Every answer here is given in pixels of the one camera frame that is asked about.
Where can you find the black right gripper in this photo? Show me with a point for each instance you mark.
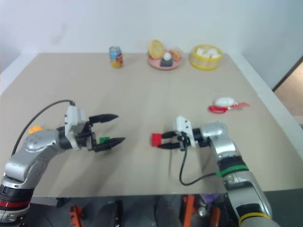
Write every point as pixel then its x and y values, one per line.
pixel 183 140

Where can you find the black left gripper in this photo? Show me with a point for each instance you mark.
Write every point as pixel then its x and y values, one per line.
pixel 86 139

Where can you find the red cube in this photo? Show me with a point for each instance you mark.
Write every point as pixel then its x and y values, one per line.
pixel 156 140

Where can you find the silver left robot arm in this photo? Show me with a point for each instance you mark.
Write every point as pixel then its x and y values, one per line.
pixel 35 151

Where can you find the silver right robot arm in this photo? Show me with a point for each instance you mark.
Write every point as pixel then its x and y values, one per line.
pixel 227 151

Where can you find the green cube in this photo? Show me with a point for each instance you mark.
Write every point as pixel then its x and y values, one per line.
pixel 104 140

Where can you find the white oval pendant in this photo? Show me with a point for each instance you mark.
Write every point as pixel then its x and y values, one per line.
pixel 223 101

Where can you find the purple object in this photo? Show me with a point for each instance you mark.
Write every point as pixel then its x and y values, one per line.
pixel 209 198

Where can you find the orange cube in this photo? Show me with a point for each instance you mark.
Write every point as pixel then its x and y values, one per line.
pixel 35 129

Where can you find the colourful drink can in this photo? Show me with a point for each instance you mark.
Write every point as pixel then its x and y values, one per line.
pixel 116 58

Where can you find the black egg holder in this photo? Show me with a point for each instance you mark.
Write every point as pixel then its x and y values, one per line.
pixel 166 63

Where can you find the pink plate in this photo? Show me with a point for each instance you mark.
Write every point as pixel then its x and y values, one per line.
pixel 154 64

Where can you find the red tag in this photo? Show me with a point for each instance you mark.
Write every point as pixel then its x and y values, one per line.
pixel 241 105

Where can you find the black upright bar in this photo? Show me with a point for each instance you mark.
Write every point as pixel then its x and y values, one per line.
pixel 118 212

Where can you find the white egg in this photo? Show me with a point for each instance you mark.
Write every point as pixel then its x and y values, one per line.
pixel 167 56

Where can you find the yellow round steamer basket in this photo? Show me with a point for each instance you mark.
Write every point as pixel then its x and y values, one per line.
pixel 206 63

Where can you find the orange pastry in clear wrap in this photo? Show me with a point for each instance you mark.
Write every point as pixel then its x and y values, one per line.
pixel 176 55

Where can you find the orange clamp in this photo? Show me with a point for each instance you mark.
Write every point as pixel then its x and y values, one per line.
pixel 75 214

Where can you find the white steamed bun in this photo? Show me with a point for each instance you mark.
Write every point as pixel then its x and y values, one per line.
pixel 213 51
pixel 206 55

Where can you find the round tan flatbread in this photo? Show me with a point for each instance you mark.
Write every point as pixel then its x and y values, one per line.
pixel 155 48

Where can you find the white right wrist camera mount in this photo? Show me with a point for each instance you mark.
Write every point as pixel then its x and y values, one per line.
pixel 185 125

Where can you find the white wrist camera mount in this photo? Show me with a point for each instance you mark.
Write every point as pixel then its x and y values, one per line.
pixel 185 125
pixel 72 118

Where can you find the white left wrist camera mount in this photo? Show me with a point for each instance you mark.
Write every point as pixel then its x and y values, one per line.
pixel 72 118

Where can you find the orange upright bracket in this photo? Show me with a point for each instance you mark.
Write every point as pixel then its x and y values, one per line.
pixel 189 208

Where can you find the orange and black bracket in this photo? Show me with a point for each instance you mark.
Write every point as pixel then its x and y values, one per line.
pixel 216 216

